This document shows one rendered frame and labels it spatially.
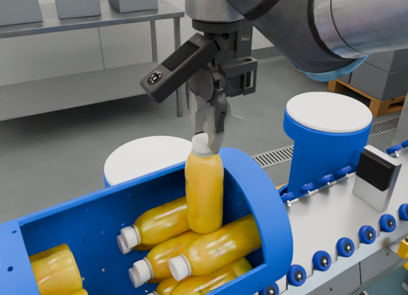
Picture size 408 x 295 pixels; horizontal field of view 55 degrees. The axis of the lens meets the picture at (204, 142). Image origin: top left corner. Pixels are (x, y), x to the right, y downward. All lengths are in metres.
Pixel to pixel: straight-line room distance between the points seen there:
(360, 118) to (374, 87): 2.36
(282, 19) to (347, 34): 0.08
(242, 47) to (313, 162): 0.79
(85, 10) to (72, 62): 0.99
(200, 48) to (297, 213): 0.65
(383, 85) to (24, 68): 3.14
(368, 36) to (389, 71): 3.24
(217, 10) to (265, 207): 0.34
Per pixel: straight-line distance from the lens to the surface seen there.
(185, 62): 0.54
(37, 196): 2.77
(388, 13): 0.33
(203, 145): 0.63
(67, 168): 2.95
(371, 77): 3.73
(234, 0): 0.42
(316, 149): 1.29
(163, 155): 1.09
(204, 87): 0.58
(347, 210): 1.14
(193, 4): 0.54
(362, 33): 0.36
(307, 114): 1.33
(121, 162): 1.08
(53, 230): 0.81
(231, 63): 0.58
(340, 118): 1.34
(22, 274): 0.59
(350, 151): 1.33
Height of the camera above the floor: 1.65
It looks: 32 degrees down
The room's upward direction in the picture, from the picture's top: straight up
